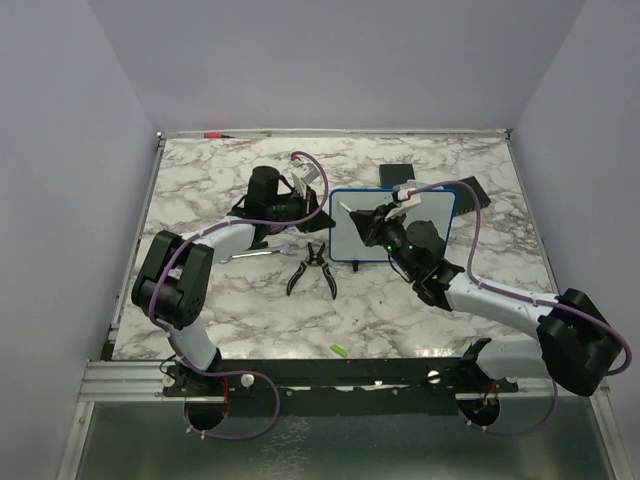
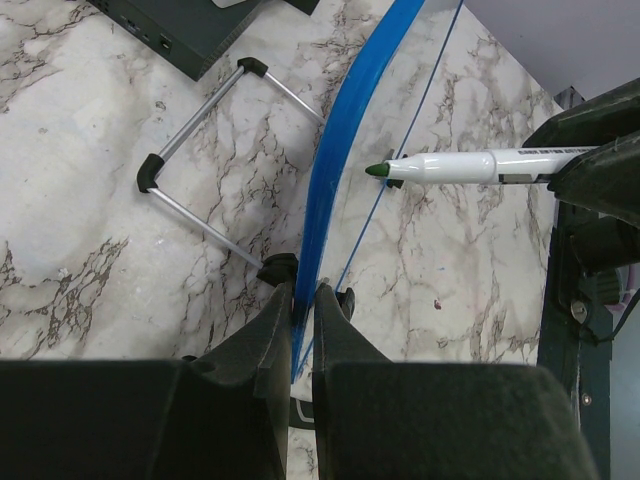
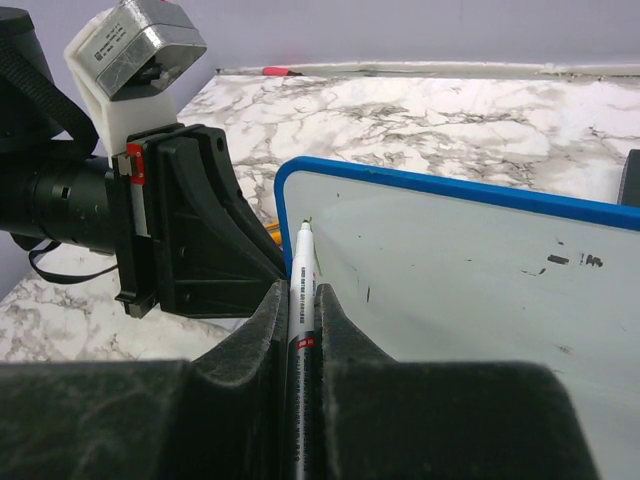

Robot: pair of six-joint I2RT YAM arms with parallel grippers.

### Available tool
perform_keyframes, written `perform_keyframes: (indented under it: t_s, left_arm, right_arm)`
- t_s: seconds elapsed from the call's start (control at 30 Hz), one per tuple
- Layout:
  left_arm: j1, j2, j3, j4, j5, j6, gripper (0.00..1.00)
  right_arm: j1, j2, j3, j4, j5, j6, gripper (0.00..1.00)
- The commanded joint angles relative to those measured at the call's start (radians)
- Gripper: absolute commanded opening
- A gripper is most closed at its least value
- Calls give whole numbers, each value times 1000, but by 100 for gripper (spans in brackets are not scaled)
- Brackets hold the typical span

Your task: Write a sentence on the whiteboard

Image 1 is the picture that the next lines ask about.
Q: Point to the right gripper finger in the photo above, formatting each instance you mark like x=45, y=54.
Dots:
x=372, y=215
x=368, y=232

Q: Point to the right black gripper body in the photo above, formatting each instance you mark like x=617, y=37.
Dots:
x=391, y=236

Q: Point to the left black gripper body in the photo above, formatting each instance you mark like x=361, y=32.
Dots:
x=291, y=207

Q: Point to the green capped white marker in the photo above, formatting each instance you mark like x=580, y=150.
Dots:
x=345, y=207

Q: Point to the blue framed whiteboard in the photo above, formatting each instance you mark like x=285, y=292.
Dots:
x=345, y=243

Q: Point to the green marker cap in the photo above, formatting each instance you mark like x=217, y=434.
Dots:
x=338, y=350

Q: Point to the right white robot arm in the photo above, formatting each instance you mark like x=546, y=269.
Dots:
x=568, y=340

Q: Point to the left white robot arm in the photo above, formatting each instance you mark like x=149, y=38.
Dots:
x=171, y=286

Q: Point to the black flat box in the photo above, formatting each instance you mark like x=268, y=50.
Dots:
x=391, y=175

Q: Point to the silver open end wrench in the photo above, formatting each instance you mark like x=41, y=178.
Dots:
x=284, y=249

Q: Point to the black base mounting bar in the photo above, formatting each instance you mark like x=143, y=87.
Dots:
x=334, y=387

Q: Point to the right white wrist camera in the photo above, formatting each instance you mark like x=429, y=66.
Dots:
x=404, y=197

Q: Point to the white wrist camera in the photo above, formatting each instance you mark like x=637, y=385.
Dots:
x=303, y=174
x=404, y=197

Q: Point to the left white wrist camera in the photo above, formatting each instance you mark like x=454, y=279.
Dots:
x=303, y=174

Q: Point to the black handled pliers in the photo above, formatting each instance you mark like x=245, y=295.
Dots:
x=314, y=259

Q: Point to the black network switch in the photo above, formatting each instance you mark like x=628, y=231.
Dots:
x=469, y=193

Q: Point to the red marker on rail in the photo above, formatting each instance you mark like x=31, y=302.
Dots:
x=216, y=135

